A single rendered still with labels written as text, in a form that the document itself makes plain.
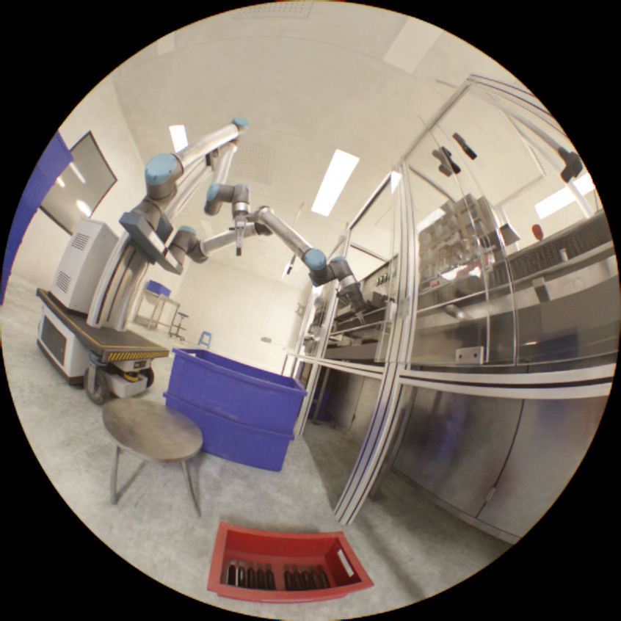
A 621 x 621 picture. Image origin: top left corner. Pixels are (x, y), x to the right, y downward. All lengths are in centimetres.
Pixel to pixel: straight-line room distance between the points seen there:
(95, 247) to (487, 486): 191
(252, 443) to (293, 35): 285
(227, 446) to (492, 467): 99
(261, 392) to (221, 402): 18
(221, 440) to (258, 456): 18
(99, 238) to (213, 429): 115
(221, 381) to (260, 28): 271
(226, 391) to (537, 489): 113
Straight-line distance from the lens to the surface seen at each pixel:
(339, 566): 61
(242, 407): 82
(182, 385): 88
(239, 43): 249
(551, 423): 70
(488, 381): 40
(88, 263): 128
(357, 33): 218
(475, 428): 76
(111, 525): 66
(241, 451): 91
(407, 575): 74
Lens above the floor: 56
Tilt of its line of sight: 15 degrees up
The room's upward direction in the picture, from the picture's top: 15 degrees clockwise
